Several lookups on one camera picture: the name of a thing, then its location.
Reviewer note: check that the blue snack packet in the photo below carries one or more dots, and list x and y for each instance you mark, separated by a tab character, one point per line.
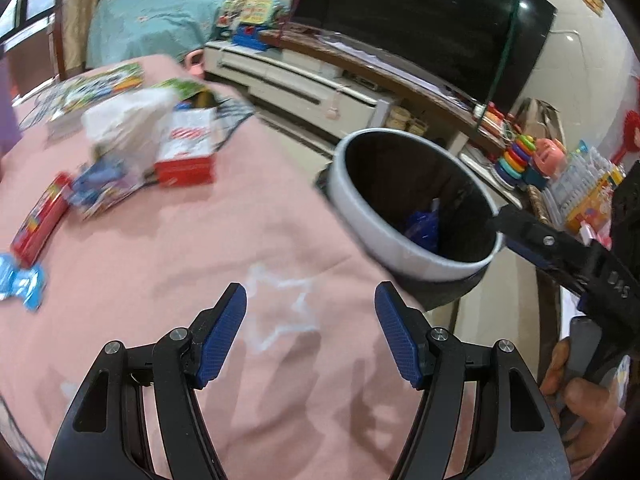
100	187

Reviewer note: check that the black flat television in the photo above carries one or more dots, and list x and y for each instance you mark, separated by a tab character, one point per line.
425	20

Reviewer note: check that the wooden television riser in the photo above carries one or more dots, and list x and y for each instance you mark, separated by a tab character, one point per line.
350	55

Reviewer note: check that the rainbow stacking rings toy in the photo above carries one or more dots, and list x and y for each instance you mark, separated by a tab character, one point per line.
512	162

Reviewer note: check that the pink plastic stool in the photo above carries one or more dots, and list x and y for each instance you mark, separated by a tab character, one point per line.
195	62

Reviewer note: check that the person's right hand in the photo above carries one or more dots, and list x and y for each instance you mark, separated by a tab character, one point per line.
590	410

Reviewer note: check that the red paper wall decoration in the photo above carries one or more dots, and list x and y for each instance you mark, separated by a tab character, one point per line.
632	132

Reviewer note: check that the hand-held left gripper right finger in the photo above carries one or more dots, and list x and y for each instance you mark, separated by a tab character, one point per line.
395	335

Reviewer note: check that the turquoise furniture cover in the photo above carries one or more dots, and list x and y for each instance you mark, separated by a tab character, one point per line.
150	20

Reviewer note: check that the white round bin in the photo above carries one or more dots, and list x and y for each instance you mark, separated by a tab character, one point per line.
360	220

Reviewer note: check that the green foil packet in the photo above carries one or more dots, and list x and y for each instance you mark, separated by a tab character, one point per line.
182	87

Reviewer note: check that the colourful toy cash register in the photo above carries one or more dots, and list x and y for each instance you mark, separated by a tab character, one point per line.
260	17

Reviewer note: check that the colourful plastic toy set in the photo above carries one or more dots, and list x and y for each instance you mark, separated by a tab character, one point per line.
585	190

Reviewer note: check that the white plastic bag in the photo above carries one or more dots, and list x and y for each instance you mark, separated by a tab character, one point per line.
125	125

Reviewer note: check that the red white tissue pack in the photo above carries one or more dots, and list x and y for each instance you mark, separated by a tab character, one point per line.
185	147

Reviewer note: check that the red toy phone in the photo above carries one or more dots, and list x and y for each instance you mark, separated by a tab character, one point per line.
497	117

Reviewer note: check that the red snack tube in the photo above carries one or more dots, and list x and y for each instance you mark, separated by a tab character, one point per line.
40	225

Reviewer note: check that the white television cabinet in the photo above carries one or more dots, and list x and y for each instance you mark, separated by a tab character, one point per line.
280	67

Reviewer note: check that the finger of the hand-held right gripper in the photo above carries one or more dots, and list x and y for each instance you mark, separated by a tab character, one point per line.
545	240
530	255

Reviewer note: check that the pink plastic toy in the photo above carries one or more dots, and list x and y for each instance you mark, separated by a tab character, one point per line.
547	157

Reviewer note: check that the blue bone-shaped wrapper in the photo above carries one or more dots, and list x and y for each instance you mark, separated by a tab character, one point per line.
22	280

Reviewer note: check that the toy with round wheel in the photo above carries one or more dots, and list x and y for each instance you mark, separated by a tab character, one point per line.
230	15

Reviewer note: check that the white-edged book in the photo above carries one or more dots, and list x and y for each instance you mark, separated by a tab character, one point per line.
62	127

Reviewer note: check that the beige woven sandals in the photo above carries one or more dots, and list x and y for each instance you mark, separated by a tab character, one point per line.
407	121

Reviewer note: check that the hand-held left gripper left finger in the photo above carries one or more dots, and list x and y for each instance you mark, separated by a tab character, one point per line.
222	330

